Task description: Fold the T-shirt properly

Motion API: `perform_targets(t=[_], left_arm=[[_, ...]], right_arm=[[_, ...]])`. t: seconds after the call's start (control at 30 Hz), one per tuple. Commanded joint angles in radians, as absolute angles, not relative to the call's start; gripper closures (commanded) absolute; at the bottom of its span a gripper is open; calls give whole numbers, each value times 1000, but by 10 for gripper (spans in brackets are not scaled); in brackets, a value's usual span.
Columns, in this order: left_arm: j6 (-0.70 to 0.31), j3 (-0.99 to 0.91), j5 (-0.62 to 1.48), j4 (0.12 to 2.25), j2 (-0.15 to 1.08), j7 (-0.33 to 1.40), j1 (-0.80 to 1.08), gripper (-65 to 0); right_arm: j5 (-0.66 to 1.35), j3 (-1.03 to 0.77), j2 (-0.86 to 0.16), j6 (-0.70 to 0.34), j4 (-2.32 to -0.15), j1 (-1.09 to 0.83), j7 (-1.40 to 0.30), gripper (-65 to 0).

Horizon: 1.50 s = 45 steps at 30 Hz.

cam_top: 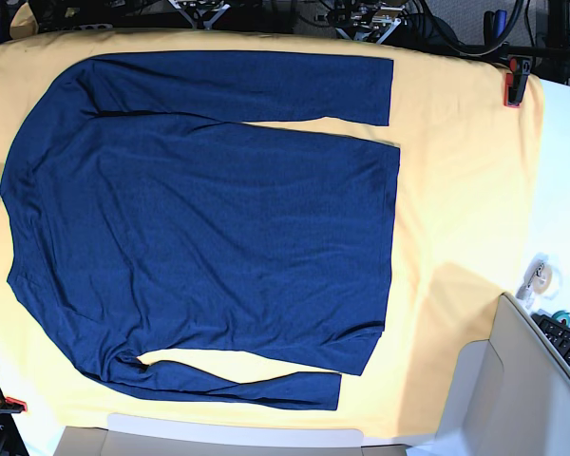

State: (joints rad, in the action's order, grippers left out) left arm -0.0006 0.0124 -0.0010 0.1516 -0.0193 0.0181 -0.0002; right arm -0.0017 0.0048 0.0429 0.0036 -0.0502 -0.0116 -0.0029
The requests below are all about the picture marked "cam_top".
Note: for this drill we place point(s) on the red clamp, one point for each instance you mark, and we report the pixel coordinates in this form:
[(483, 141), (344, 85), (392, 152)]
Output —
[(12, 406), (516, 80)]

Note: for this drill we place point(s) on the dark blue long-sleeve shirt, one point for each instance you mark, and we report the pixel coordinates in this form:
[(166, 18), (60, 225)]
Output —
[(177, 242)]

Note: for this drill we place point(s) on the red clamp bottom left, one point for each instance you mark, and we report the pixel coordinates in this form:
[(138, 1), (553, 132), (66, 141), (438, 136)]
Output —
[(12, 406)]

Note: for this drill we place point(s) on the red clamp top right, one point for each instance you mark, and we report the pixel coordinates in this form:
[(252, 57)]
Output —
[(516, 80)]

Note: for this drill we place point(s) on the clear tape dispenser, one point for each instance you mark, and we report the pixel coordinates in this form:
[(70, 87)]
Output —
[(542, 278)]

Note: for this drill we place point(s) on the white cardboard box bottom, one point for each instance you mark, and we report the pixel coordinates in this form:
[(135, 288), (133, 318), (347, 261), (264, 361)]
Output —
[(131, 435)]

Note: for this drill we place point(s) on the green tape roll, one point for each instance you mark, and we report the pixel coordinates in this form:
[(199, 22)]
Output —
[(562, 316)]

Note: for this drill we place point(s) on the yellow table cloth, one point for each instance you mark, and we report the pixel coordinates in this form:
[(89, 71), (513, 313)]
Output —
[(466, 185)]

